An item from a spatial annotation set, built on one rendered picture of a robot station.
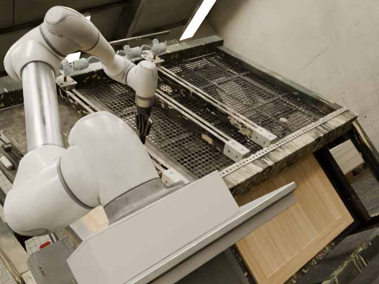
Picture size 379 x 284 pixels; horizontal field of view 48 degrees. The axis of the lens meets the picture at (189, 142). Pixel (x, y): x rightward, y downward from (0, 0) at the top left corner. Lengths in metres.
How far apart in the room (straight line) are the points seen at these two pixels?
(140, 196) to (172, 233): 0.13
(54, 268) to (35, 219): 0.31
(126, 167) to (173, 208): 0.16
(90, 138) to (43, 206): 0.20
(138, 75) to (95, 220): 0.66
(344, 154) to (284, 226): 4.55
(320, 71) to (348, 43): 0.76
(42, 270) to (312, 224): 1.68
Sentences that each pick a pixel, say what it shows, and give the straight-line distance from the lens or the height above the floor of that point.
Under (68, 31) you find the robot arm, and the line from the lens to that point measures 1.46.
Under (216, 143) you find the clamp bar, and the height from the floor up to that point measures 1.05.
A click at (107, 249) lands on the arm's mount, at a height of 0.82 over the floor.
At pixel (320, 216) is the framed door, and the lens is 2.68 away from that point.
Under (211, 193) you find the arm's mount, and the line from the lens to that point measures 0.93.
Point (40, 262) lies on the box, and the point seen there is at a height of 0.89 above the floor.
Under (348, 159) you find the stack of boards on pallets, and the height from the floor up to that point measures 0.30.
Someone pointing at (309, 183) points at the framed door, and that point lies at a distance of 2.71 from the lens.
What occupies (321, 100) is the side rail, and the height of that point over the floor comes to 1.01.
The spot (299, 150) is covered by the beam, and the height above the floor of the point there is 0.80.
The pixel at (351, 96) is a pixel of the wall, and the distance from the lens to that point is 7.40.
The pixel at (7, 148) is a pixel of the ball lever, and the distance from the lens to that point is 1.98.
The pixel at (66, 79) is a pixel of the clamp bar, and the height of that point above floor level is 1.82.
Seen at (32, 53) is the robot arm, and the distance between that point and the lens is 1.48.
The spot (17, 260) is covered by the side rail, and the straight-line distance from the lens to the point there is 1.65.
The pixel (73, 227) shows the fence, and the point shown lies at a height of 0.98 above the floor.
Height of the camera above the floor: 0.80
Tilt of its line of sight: 8 degrees up
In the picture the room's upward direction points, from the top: 30 degrees counter-clockwise
